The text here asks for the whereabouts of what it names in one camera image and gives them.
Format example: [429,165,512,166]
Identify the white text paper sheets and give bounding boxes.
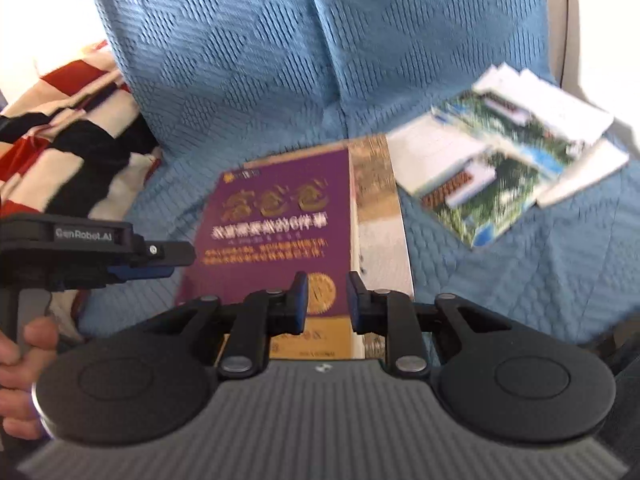
[472,64,614,145]

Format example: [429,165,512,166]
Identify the blue floor chair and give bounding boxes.
[77,0,352,336]
[312,0,639,349]

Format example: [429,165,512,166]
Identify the striped red black blanket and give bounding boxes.
[0,39,164,344]

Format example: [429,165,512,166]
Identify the right blue floor chair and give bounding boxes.
[312,0,639,349]

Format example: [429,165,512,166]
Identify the person's left hand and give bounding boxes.
[0,316,58,441]

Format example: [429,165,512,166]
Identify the left blue floor chair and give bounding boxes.
[77,0,352,336]

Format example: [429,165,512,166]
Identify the building photo postcard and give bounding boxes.
[412,91,587,248]

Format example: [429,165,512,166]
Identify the purple and gold book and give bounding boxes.
[176,148,363,360]

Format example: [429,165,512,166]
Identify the tan Chinese painting book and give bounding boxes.
[244,134,414,360]

